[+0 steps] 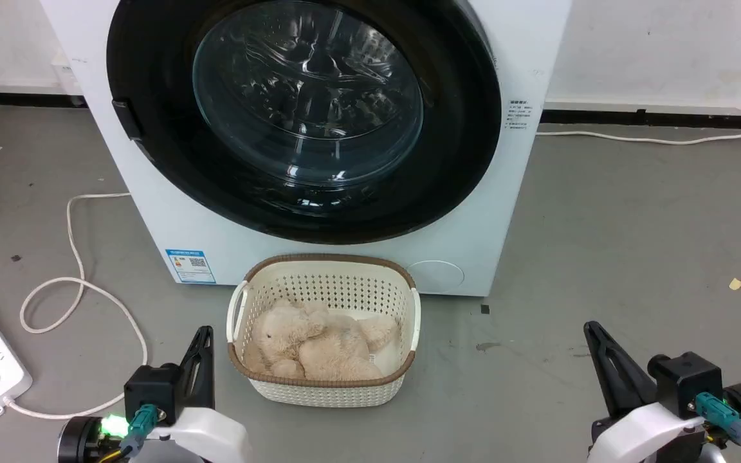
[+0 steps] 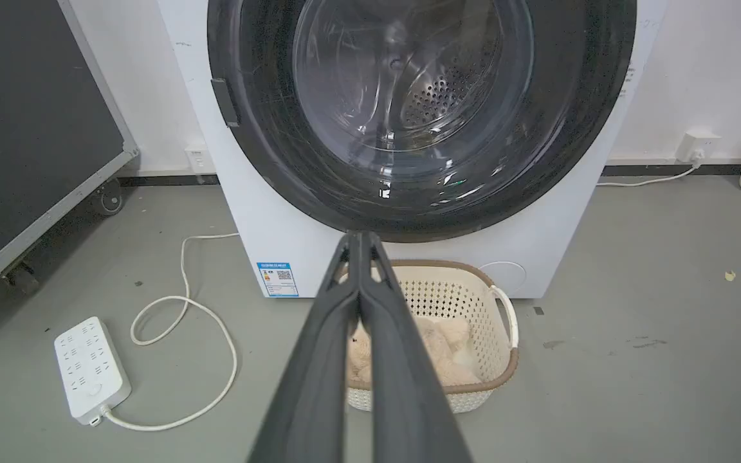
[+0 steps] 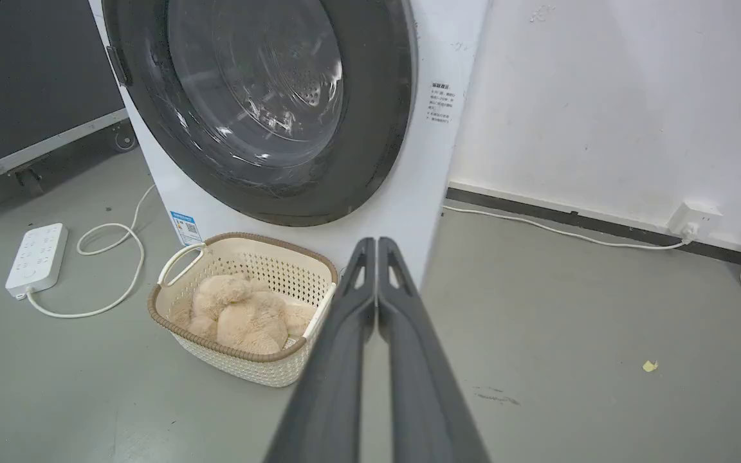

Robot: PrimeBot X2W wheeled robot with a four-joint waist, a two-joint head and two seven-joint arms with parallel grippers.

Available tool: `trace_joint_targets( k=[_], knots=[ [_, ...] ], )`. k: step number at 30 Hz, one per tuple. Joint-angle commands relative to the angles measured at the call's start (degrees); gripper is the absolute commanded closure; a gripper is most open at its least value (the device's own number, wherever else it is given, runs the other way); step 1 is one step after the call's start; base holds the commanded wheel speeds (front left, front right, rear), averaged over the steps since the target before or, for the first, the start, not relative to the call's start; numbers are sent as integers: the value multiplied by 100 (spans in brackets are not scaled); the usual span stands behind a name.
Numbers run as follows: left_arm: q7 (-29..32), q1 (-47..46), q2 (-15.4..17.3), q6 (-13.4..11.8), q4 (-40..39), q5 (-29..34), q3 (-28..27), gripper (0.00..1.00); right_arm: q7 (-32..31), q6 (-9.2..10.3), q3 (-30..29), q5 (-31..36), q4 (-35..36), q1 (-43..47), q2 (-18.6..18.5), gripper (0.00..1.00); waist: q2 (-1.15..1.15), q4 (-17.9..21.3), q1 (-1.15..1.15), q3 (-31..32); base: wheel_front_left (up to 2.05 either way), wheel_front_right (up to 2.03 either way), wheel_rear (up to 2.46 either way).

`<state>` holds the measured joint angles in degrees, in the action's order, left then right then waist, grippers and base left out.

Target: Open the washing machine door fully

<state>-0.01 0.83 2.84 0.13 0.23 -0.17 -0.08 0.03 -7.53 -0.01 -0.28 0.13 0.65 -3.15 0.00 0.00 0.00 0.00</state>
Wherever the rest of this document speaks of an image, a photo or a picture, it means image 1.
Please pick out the white warning text sticker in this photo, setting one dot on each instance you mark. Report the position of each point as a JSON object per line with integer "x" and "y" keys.
{"x": 517, "y": 114}

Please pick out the cream perforated laundry basket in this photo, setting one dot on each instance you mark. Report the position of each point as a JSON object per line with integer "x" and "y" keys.
{"x": 329, "y": 283}

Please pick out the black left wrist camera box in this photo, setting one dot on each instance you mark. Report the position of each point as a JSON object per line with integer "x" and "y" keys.
{"x": 150, "y": 389}

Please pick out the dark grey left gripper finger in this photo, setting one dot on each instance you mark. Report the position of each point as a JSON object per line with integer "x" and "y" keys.
{"x": 202, "y": 373}

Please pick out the beige plush teddy bear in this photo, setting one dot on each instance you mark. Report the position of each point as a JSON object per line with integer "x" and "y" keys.
{"x": 319, "y": 347}

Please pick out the white front-load washing machine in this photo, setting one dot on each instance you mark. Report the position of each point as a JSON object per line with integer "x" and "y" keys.
{"x": 152, "y": 218}

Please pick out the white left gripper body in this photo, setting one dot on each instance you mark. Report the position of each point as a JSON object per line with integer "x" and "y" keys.
{"x": 210, "y": 437}

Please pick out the black round glass washer door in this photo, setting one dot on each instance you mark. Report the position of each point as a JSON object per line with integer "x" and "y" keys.
{"x": 152, "y": 71}

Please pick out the blue energy label sticker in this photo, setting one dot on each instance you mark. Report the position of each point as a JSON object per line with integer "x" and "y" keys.
{"x": 191, "y": 267}

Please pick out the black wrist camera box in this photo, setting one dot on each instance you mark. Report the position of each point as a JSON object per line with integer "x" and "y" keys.
{"x": 689, "y": 379}
{"x": 150, "y": 389}

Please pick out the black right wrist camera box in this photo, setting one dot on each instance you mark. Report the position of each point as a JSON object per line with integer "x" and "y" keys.
{"x": 689, "y": 379}

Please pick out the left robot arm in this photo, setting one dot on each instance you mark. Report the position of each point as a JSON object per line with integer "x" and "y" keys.
{"x": 81, "y": 440}

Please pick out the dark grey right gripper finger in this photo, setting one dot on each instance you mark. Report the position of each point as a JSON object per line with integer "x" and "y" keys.
{"x": 621, "y": 376}

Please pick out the round white filter cover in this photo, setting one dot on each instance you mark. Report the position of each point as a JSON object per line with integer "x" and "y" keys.
{"x": 436, "y": 278}

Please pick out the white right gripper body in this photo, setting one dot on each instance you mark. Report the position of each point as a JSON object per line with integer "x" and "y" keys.
{"x": 647, "y": 437}

